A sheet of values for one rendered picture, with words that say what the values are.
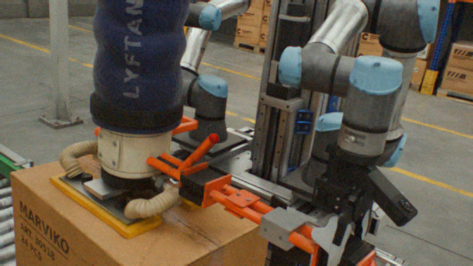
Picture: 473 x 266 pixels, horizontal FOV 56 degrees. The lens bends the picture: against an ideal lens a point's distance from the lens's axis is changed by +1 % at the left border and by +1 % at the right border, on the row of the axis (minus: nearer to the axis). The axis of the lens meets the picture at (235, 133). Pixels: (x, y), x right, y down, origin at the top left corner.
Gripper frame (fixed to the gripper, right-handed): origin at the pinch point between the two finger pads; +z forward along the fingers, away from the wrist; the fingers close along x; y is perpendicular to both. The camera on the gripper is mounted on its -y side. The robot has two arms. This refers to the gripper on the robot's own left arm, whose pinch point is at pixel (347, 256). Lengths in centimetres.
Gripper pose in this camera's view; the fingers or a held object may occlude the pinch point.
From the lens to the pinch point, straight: 85.7
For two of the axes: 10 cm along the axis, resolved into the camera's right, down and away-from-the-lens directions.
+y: -7.6, -3.0, 5.8
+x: -6.4, 1.9, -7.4
